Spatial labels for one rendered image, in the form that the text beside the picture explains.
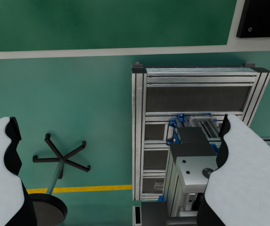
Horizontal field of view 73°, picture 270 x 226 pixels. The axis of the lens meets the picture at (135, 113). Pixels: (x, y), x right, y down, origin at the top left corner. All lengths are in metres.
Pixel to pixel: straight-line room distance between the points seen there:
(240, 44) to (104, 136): 1.29
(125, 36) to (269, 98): 1.47
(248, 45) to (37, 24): 0.56
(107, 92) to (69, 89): 0.28
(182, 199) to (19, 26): 0.61
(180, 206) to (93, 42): 0.50
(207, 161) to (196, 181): 0.08
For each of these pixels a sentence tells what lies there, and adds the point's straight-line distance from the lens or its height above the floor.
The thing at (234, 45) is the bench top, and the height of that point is 0.75.
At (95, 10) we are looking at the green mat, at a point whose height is 0.75.
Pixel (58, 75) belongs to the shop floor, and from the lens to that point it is 1.42.
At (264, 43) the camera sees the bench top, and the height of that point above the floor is 0.75.
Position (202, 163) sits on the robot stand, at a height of 0.93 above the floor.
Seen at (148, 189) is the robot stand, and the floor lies 0.21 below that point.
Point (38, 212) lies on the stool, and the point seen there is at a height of 0.56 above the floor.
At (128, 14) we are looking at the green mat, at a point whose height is 0.75.
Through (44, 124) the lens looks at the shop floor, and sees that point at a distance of 1.69.
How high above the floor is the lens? 1.26
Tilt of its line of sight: 58 degrees down
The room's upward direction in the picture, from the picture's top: 176 degrees clockwise
